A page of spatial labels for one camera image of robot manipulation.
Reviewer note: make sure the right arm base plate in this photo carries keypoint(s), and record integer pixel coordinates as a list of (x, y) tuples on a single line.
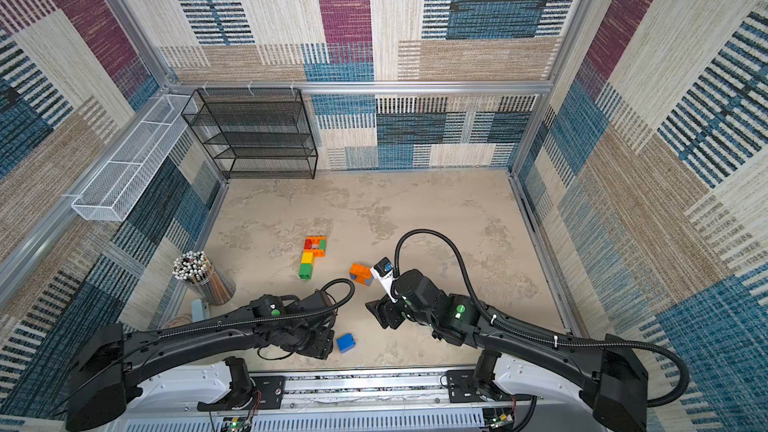
[(463, 387)]

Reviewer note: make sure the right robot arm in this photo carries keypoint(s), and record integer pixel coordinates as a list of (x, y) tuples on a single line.
[(610, 381)]

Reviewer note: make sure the white wire mesh basket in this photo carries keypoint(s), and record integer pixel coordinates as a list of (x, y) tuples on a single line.
[(119, 184)]

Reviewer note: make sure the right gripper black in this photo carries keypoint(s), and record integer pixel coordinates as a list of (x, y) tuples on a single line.
[(387, 311)]

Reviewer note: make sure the white cable duct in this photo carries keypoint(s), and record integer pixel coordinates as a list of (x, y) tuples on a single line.
[(404, 420)]

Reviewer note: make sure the light blue small object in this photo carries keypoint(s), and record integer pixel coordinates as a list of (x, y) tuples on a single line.
[(199, 310)]

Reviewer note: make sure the dark green lego brick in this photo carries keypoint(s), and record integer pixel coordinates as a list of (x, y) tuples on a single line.
[(305, 271)]

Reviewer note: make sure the yellow lego brick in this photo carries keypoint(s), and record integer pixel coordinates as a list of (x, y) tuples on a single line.
[(307, 258)]

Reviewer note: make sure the cup of pens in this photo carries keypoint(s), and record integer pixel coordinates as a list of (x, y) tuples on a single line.
[(197, 272)]

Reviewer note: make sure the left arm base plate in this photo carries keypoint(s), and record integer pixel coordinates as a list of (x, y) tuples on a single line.
[(261, 393)]

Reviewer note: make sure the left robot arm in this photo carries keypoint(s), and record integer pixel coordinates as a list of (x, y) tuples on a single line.
[(107, 369)]

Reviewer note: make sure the black wire mesh shelf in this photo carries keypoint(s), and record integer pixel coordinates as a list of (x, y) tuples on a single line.
[(261, 133)]

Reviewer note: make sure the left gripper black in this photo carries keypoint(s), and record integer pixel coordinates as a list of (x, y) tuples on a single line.
[(325, 346)]

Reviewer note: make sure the circuit board with leds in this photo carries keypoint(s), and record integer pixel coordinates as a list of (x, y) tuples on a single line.
[(498, 420)]

